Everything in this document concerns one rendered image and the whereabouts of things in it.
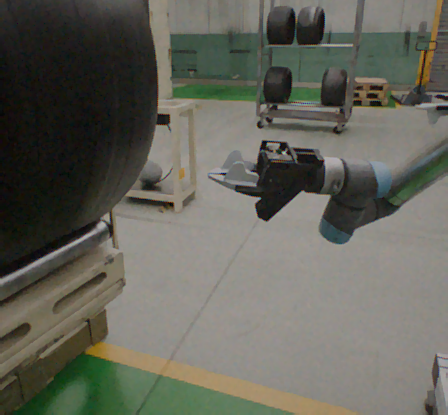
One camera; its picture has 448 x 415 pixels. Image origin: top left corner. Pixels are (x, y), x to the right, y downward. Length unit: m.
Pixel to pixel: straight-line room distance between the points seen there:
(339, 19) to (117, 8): 11.09
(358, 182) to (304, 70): 10.85
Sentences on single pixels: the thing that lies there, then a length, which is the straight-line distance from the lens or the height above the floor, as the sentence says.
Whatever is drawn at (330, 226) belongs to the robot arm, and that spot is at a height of 0.87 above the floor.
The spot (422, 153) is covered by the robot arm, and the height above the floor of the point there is 1.03.
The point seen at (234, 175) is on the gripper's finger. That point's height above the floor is 1.01.
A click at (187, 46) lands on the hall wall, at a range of 12.57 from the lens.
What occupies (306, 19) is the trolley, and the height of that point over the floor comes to 1.48.
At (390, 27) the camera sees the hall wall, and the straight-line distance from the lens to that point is 11.57.
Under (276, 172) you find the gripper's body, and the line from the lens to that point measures 0.75.
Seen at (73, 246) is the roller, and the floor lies 0.91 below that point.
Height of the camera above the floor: 1.24
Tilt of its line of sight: 20 degrees down
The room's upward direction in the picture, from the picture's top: straight up
